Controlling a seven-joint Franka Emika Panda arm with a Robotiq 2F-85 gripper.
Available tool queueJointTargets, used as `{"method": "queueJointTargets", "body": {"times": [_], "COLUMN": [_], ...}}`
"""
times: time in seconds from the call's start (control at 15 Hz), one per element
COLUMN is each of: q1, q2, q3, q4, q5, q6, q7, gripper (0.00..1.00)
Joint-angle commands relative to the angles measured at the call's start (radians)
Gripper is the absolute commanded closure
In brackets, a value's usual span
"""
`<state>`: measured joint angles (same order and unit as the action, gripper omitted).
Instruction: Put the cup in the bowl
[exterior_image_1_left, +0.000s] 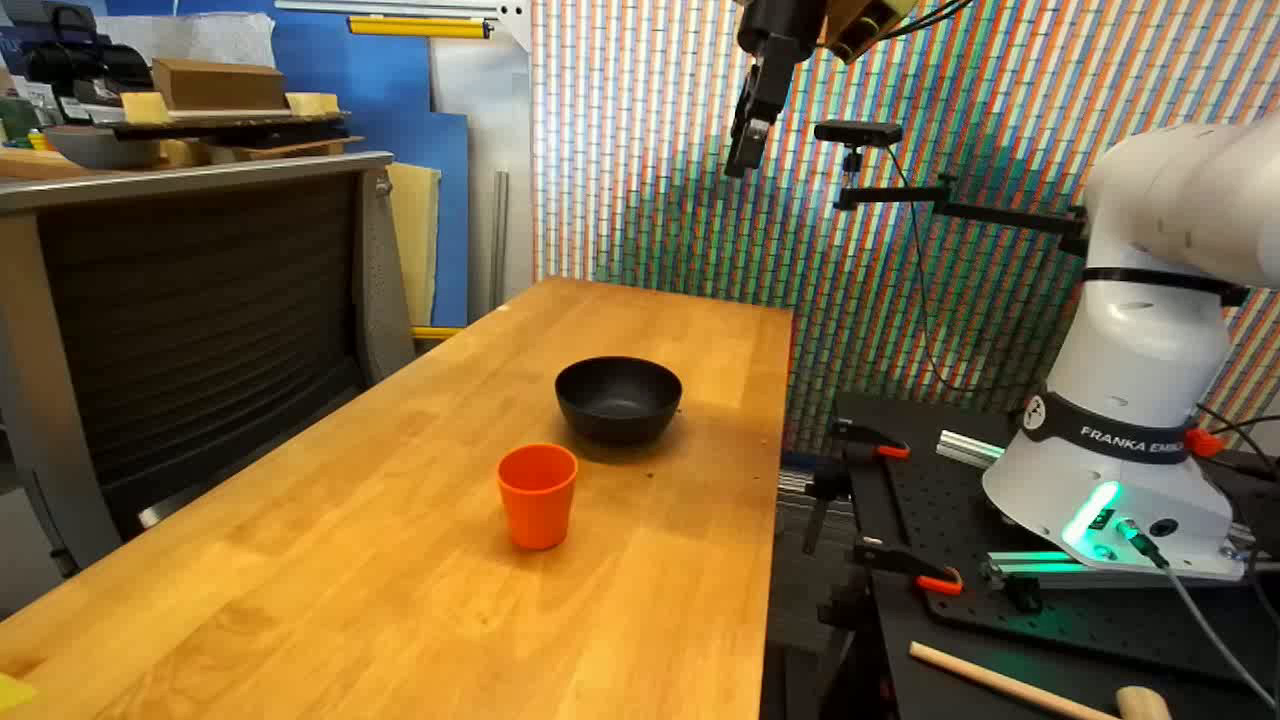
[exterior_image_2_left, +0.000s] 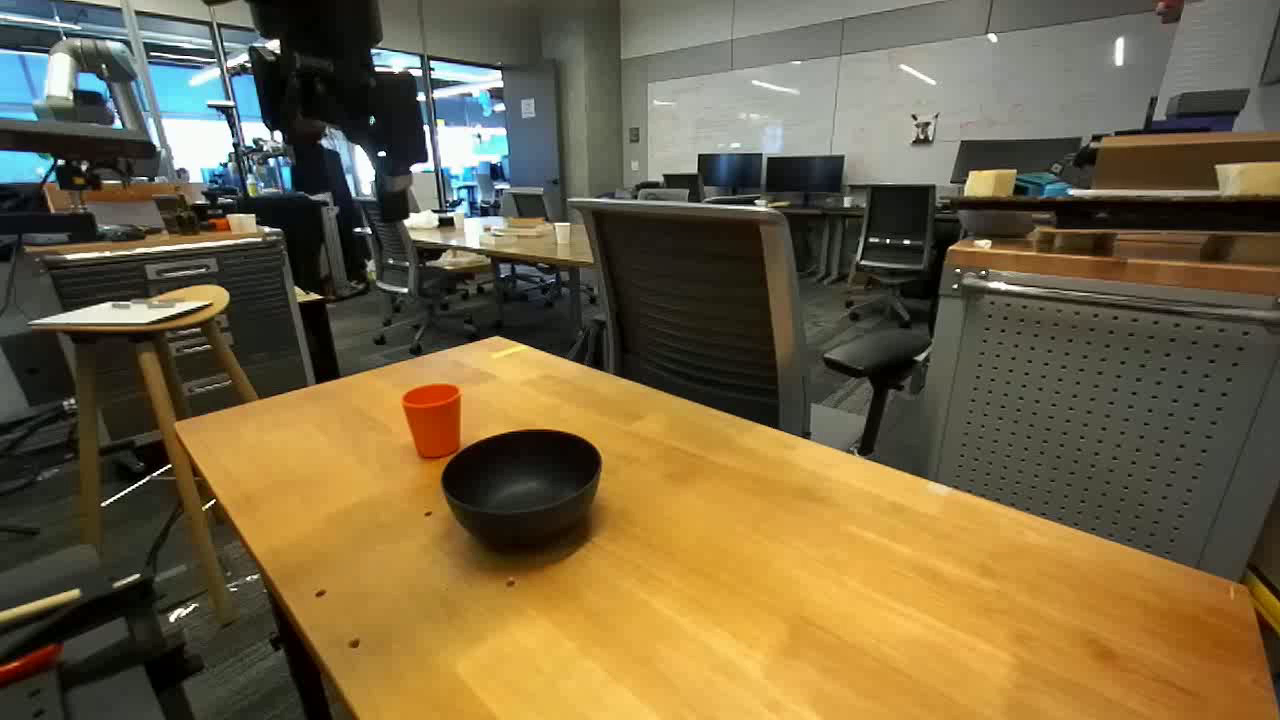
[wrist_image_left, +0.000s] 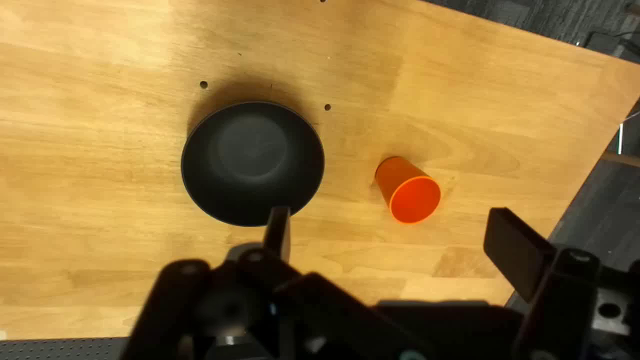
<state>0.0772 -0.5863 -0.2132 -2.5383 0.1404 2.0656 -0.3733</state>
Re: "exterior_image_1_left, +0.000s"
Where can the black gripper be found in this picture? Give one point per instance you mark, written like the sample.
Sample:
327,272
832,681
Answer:
778,29

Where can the orange plastic cup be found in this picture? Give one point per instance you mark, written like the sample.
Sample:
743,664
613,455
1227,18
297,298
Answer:
537,497

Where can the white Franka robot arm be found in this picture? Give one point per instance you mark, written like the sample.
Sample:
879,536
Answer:
1144,346

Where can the black bowl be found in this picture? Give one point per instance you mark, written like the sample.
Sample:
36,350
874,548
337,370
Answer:
617,402

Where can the black orange bar clamp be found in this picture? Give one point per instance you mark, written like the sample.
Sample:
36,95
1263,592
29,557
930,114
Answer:
864,442
909,567

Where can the yellow spirit level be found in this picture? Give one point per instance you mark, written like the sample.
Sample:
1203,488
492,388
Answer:
417,24

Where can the yellow foam panel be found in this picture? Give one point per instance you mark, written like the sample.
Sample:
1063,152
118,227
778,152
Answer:
417,241

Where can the blue board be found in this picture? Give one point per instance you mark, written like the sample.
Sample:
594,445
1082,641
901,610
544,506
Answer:
387,120

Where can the silver aluminium bar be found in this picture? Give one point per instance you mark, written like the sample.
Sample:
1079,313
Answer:
969,449

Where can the brown cardboard box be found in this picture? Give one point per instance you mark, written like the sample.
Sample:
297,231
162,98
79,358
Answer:
223,85

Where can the grey partition cabinet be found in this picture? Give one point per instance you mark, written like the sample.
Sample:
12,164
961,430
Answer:
185,335

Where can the black bag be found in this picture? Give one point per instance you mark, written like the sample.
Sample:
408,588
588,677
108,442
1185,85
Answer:
80,59

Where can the yellow sticky note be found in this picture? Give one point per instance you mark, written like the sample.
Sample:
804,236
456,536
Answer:
12,690

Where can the tan wrist camera box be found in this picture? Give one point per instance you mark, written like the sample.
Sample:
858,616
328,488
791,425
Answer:
864,24

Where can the black camera on mount arm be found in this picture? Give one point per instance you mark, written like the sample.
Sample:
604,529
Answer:
932,199

